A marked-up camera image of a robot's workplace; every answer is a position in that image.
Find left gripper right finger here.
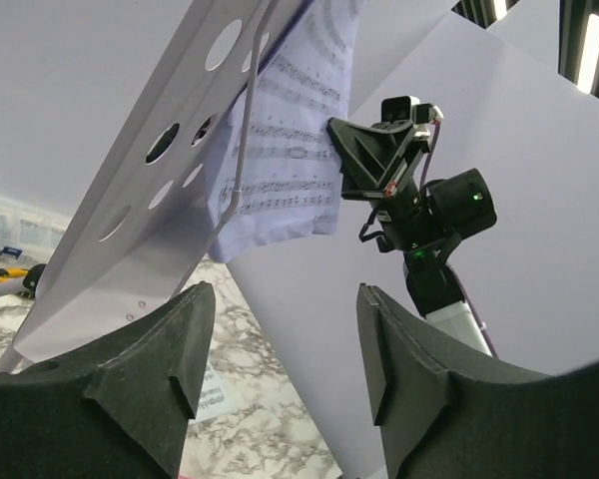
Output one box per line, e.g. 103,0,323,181
356,284,449,478

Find lilac music stand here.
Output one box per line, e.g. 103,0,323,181
0,1,313,372

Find lilac sheet music page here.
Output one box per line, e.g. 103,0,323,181
207,1,361,263

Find white sheet music page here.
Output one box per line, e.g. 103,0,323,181
194,364,235,423

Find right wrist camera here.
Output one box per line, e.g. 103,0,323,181
380,96,444,134

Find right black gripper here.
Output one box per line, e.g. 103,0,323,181
326,118,439,220

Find clear plastic screw box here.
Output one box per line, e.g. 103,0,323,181
0,195,70,262

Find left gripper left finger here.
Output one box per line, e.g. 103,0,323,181
84,281,216,478

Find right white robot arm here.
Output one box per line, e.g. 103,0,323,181
326,108,497,355

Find yellow handled pliers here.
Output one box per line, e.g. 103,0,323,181
0,263,31,285

